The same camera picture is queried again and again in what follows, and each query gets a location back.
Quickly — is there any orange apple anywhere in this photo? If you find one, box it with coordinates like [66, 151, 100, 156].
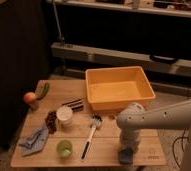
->
[23, 92, 37, 104]

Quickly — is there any dark brown grape bunch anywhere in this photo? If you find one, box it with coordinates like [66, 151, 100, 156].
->
[45, 111, 57, 134]

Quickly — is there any white dish brush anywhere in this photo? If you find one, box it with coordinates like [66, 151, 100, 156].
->
[81, 115, 102, 160]

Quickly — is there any blue grey cloth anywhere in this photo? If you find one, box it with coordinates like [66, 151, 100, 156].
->
[19, 125, 49, 156]

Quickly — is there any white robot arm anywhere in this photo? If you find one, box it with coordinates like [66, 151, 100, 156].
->
[116, 99, 191, 171]

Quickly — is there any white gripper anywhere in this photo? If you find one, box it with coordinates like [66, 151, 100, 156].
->
[119, 129, 141, 153]

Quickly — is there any grey metal shelf rack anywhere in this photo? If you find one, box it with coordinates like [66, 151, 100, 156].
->
[45, 0, 191, 80]

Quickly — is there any black cable on floor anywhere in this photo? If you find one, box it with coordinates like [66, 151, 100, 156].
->
[171, 128, 190, 169]

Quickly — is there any green cup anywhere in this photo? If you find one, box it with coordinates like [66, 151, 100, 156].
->
[56, 140, 72, 158]

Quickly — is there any yellow plastic bin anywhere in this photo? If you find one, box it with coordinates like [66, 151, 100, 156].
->
[85, 66, 156, 110]

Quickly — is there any white paper cup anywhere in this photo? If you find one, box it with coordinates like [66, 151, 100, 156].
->
[56, 106, 73, 126]

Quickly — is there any black striped flat object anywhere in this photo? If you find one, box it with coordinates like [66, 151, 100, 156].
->
[63, 99, 84, 112]

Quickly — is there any blue sponge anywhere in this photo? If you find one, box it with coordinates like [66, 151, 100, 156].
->
[118, 149, 133, 164]

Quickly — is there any green cucumber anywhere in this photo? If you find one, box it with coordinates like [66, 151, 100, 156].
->
[37, 82, 50, 100]

